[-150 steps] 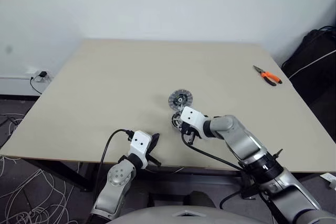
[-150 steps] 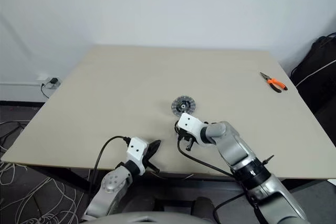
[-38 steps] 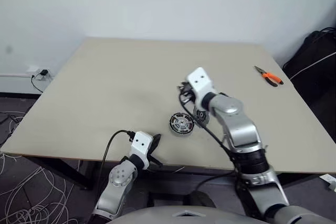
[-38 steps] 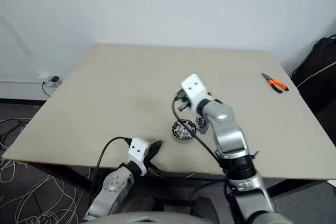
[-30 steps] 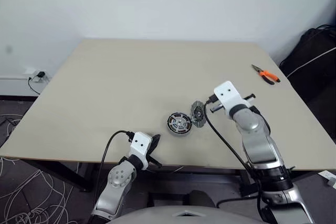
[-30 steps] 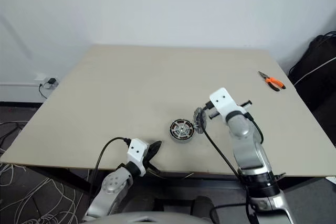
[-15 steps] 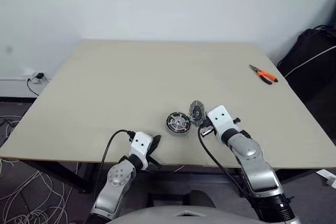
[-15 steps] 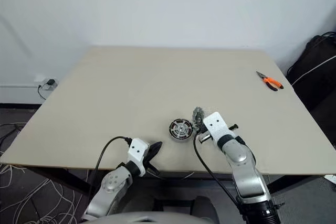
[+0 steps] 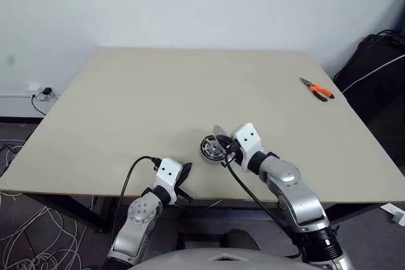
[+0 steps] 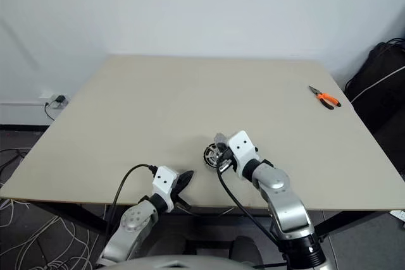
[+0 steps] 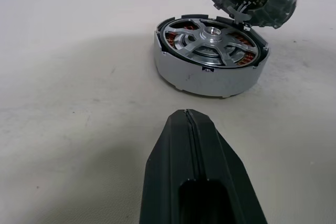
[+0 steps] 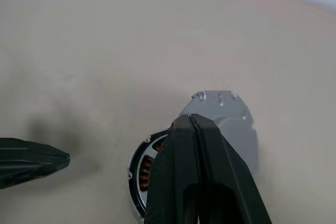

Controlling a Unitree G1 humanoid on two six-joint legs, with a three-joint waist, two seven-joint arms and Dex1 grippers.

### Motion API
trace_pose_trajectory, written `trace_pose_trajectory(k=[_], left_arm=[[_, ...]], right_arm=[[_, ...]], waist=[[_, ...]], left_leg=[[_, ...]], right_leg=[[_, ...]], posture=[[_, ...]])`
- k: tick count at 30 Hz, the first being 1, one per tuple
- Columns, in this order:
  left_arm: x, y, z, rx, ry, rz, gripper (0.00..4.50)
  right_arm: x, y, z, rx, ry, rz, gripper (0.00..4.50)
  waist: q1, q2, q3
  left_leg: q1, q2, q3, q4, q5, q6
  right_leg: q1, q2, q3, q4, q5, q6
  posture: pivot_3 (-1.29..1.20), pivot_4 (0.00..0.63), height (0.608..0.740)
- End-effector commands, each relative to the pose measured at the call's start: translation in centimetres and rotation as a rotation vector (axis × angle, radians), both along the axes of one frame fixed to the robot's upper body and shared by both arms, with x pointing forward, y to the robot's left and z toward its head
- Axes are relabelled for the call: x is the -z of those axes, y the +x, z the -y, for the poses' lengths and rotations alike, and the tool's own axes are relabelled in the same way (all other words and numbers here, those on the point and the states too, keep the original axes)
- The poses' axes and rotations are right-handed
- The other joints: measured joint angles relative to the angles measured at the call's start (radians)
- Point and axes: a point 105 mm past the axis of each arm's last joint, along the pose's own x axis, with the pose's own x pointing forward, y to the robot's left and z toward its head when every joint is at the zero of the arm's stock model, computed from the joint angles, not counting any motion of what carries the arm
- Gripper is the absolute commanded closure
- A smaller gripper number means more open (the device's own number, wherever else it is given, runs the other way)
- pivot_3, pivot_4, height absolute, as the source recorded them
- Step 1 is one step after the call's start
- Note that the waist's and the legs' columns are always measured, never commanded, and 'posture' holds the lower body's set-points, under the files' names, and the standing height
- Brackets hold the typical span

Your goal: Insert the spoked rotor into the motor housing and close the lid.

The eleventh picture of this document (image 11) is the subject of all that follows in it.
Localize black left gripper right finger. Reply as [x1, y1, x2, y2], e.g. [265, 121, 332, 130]
[186, 109, 269, 224]

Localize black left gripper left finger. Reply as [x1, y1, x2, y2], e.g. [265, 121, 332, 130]
[139, 109, 204, 224]

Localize silver motor housing copper windings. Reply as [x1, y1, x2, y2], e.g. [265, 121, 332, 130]
[153, 14, 270, 101]

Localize silver spoked rotor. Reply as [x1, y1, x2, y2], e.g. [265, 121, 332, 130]
[162, 18, 263, 68]

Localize grey round motor lid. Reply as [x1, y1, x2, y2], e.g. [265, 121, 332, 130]
[190, 0, 299, 30]

